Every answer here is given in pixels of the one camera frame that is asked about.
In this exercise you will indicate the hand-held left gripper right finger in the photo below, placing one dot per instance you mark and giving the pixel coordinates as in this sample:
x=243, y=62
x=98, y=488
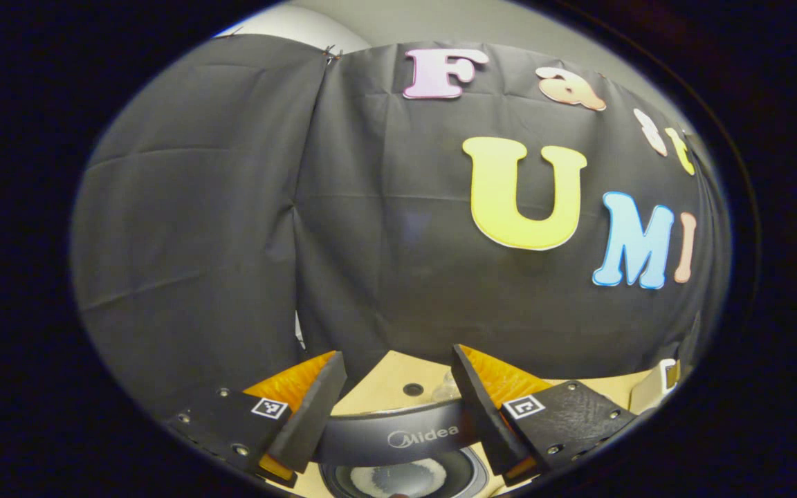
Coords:
x=481, y=415

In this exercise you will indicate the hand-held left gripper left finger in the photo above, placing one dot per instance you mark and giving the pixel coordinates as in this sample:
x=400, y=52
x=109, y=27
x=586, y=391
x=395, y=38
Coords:
x=312, y=418

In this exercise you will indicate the black silver rice cooker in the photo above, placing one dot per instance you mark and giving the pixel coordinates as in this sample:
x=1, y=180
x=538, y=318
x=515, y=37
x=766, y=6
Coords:
x=371, y=432

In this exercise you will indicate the small clear glass bottle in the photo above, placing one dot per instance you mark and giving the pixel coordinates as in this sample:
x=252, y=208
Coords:
x=445, y=391

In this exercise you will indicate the round black table grommet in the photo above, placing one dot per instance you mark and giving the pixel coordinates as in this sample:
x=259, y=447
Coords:
x=413, y=389

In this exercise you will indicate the white toaster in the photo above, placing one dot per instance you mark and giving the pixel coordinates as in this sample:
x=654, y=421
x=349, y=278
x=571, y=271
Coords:
x=651, y=391

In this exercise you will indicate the brown toast slice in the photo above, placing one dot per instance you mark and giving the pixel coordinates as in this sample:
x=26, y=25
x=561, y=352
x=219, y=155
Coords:
x=672, y=373

